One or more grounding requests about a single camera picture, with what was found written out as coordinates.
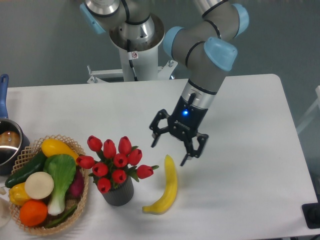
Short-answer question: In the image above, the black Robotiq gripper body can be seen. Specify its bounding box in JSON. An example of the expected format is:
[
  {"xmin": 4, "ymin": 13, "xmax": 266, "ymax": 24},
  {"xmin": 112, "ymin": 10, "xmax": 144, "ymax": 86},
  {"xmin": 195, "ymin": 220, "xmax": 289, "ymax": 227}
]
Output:
[{"xmin": 167, "ymin": 95, "xmax": 209, "ymax": 143}]

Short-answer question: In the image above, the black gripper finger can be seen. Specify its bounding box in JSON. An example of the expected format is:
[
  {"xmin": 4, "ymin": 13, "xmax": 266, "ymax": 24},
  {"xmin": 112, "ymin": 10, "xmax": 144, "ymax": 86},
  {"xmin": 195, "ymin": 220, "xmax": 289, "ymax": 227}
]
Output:
[
  {"xmin": 179, "ymin": 132, "xmax": 210, "ymax": 167},
  {"xmin": 149, "ymin": 109, "xmax": 170, "ymax": 148}
]

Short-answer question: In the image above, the red tulip bouquet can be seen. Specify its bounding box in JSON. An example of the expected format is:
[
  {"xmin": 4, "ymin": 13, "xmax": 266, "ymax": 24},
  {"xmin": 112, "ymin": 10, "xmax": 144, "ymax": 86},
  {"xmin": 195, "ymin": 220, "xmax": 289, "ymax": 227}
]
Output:
[{"xmin": 76, "ymin": 135, "xmax": 159, "ymax": 194}]

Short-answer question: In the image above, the dark grey ribbed vase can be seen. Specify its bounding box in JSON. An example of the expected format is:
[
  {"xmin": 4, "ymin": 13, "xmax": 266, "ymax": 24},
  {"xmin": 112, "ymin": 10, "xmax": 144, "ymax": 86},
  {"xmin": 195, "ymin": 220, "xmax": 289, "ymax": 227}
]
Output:
[{"xmin": 102, "ymin": 176, "xmax": 134, "ymax": 207}]

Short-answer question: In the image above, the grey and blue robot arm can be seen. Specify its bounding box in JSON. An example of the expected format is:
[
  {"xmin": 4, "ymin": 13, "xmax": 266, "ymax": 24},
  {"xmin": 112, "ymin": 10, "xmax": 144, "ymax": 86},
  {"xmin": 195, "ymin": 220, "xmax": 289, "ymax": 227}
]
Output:
[{"xmin": 80, "ymin": 0, "xmax": 249, "ymax": 160}]

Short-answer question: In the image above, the yellow banana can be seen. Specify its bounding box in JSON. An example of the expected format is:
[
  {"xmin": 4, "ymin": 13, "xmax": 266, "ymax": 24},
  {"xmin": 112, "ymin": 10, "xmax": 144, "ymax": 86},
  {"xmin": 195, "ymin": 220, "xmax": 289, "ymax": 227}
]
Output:
[{"xmin": 142, "ymin": 154, "xmax": 178, "ymax": 215}]

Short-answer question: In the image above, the green bok choy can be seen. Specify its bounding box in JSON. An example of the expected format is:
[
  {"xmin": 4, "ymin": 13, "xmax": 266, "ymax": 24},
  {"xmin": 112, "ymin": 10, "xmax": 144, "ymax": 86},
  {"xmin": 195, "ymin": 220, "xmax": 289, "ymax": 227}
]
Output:
[{"xmin": 43, "ymin": 154, "xmax": 76, "ymax": 216}]

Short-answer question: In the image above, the yellow squash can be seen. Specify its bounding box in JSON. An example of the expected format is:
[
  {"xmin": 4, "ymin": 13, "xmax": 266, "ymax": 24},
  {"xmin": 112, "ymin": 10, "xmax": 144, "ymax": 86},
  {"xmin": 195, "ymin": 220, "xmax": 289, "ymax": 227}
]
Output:
[{"xmin": 41, "ymin": 138, "xmax": 79, "ymax": 166}]

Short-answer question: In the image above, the purple sweet potato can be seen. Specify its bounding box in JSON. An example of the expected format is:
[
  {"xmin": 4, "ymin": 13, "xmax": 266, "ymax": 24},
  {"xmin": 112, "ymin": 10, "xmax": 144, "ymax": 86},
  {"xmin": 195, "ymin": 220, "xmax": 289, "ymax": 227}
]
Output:
[{"xmin": 68, "ymin": 169, "xmax": 84, "ymax": 198}]

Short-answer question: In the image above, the black device at table edge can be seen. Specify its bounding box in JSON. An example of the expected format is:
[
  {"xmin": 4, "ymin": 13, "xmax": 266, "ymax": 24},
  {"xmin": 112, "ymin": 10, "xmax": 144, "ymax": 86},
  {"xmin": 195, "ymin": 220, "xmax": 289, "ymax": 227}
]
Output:
[{"xmin": 301, "ymin": 202, "xmax": 320, "ymax": 229}]

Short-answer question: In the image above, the green cucumber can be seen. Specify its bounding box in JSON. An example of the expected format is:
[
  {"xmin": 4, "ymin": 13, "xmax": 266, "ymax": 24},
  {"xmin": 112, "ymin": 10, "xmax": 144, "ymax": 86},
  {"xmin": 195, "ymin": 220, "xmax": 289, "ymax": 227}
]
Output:
[{"xmin": 5, "ymin": 150, "xmax": 47, "ymax": 189}]

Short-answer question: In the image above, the woven wicker basket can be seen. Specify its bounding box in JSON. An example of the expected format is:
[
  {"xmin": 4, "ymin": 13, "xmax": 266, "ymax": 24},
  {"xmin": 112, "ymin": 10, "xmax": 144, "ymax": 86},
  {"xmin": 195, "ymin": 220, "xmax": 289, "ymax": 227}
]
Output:
[{"xmin": 9, "ymin": 134, "xmax": 89, "ymax": 236}]

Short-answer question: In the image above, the white round radish slice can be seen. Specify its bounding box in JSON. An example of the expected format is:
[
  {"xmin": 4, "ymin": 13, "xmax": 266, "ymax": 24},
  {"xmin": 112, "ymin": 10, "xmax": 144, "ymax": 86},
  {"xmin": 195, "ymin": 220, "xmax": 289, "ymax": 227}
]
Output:
[{"xmin": 24, "ymin": 171, "xmax": 54, "ymax": 200}]

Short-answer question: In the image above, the green bean pod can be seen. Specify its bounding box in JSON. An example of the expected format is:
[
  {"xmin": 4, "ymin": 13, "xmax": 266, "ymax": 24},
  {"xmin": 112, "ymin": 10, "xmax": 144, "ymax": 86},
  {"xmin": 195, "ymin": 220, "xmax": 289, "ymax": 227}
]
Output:
[{"xmin": 44, "ymin": 204, "xmax": 78, "ymax": 229}]

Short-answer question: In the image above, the orange fruit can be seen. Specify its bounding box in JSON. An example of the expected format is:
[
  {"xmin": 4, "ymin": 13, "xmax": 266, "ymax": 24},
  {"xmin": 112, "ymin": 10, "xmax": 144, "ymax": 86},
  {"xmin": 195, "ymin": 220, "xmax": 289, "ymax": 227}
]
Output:
[{"xmin": 19, "ymin": 199, "xmax": 48, "ymax": 227}]

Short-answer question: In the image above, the yellow bell pepper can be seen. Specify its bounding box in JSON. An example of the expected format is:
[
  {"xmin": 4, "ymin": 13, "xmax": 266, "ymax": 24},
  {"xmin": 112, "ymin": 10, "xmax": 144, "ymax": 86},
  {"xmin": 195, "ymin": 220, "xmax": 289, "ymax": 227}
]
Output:
[{"xmin": 9, "ymin": 182, "xmax": 31, "ymax": 206}]

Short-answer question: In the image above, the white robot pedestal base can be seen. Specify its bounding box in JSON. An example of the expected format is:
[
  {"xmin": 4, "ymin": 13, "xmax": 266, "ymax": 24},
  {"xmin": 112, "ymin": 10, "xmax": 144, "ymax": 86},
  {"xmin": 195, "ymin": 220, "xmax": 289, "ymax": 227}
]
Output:
[{"xmin": 87, "ymin": 13, "xmax": 178, "ymax": 84}]

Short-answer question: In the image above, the black cable on pedestal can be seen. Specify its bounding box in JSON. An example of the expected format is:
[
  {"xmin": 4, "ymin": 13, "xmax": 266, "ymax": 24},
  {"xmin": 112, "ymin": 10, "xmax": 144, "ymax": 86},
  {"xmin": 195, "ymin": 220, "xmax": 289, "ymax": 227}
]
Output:
[{"xmin": 126, "ymin": 39, "xmax": 139, "ymax": 82}]

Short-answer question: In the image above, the white frame at right edge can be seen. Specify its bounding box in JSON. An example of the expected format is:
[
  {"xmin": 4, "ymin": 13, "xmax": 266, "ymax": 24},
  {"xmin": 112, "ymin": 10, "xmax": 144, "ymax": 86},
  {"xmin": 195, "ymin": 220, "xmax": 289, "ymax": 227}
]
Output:
[{"xmin": 296, "ymin": 85, "xmax": 320, "ymax": 135}]

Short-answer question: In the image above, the blue handled saucepan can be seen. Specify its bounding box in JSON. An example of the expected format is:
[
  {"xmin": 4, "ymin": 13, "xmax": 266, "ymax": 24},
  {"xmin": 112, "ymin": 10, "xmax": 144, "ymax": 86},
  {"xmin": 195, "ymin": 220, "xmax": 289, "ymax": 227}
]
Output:
[{"xmin": 0, "ymin": 74, "xmax": 30, "ymax": 176}]

